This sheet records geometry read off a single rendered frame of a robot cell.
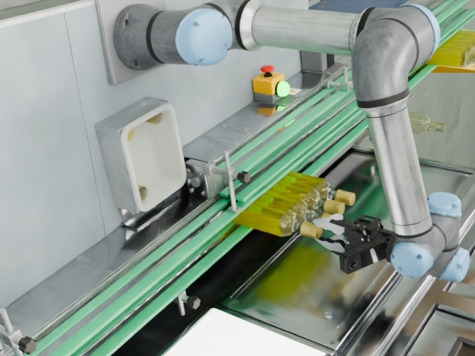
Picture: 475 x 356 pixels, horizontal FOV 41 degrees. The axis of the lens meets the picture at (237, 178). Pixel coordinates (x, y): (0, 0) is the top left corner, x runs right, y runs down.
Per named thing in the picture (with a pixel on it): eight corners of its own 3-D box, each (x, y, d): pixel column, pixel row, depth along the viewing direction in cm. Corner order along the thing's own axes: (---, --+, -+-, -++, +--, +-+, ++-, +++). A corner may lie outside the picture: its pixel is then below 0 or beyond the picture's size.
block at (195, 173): (186, 196, 167) (208, 201, 163) (181, 164, 162) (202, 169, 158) (196, 189, 169) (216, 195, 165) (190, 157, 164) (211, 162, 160)
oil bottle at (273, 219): (222, 220, 170) (290, 240, 158) (219, 202, 167) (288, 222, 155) (235, 210, 174) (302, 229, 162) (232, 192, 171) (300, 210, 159)
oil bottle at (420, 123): (370, 126, 234) (440, 138, 219) (369, 113, 231) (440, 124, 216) (377, 119, 238) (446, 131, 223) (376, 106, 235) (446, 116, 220)
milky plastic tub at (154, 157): (115, 208, 155) (141, 216, 150) (94, 123, 144) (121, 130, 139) (163, 175, 167) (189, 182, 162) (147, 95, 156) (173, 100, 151)
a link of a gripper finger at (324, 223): (322, 213, 159) (355, 227, 154) (309, 224, 155) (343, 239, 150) (323, 203, 157) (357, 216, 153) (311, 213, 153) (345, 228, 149)
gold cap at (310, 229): (300, 237, 157) (315, 241, 154) (299, 224, 155) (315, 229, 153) (307, 230, 159) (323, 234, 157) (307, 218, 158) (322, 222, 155)
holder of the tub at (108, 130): (119, 225, 158) (142, 233, 154) (94, 123, 145) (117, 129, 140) (165, 193, 169) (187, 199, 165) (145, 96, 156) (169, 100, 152)
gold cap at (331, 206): (324, 214, 165) (338, 218, 162) (323, 203, 163) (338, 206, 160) (330, 208, 167) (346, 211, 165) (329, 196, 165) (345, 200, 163)
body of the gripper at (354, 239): (359, 239, 157) (406, 251, 151) (343, 256, 151) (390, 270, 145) (359, 212, 154) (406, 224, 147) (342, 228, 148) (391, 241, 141)
